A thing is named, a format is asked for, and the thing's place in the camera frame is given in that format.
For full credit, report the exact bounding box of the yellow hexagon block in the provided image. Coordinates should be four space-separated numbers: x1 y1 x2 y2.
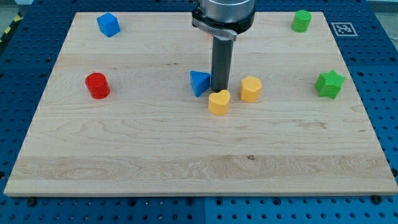
239 76 262 103

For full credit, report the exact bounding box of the blue triangle block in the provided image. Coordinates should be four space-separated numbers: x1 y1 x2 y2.
190 71 210 97

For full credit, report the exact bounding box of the blue cube block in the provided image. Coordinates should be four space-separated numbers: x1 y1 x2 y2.
96 12 121 37

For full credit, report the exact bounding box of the wooden board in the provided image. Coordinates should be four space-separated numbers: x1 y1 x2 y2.
4 12 397 197

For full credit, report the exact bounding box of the green cylinder block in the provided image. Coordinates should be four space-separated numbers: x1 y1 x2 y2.
291 10 312 32

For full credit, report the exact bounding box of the green star block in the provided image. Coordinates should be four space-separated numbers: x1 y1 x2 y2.
315 70 346 100

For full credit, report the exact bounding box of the white fiducial marker tag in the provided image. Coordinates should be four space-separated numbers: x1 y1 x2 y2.
331 22 358 37

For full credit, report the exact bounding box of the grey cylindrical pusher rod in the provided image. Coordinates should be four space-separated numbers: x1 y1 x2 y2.
210 36 234 91

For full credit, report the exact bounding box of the red cylinder block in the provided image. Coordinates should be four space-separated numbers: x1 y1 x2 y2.
85 73 111 100

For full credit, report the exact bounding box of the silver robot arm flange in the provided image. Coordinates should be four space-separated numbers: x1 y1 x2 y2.
192 0 256 42

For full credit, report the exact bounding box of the yellow heart block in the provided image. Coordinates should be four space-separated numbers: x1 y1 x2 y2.
208 90 231 116

